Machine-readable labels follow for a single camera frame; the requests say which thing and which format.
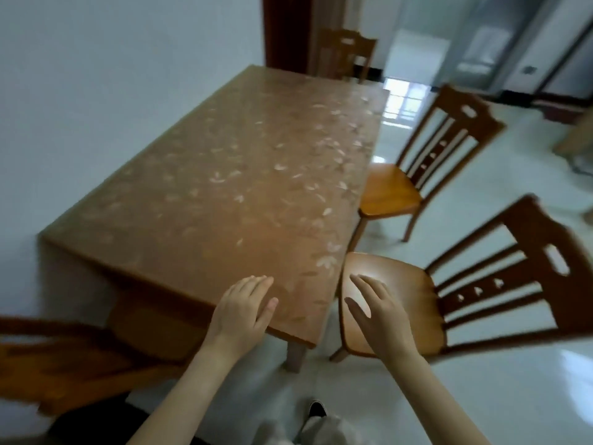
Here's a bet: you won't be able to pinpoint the person's right hand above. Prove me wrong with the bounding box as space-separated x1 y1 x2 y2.
345 273 419 368

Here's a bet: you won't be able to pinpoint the person's left hand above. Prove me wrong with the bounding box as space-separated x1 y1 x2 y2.
203 274 280 363

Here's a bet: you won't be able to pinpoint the orange wooden chair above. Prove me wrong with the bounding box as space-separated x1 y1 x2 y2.
317 27 379 84
329 194 593 365
347 83 507 251
0 305 204 418

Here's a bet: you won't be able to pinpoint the beige trousers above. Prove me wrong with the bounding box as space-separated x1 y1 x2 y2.
252 414 367 445

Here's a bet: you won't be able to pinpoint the grey framed glass door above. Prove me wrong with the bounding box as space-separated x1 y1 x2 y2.
440 0 593 112

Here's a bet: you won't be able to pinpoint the person's right forearm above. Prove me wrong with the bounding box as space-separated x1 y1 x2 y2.
384 352 492 445

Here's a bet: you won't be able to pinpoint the person's left forearm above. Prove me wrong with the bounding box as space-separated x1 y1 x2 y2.
125 347 242 445

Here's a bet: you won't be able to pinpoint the wooden table with patterned cover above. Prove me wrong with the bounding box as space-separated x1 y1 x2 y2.
39 64 390 374

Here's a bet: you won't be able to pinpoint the dark red wooden door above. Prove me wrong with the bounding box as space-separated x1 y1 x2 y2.
263 0 321 75

